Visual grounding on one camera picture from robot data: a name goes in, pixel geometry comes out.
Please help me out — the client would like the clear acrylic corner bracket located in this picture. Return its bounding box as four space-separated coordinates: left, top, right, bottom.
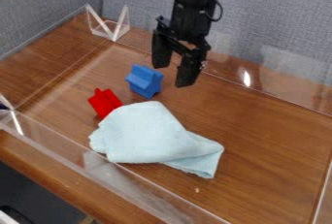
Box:
86 5 132 42

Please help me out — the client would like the red plastic block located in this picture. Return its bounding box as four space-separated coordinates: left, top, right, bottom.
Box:
89 88 124 119

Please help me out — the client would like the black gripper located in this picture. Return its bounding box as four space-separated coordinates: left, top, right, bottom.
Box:
152 0 223 87

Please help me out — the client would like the blue plastic block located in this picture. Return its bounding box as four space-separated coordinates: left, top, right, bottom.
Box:
126 64 164 99

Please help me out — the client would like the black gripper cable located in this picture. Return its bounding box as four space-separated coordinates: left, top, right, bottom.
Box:
204 0 225 22

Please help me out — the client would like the light blue cloth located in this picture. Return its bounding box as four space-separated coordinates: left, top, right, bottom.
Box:
90 101 225 178

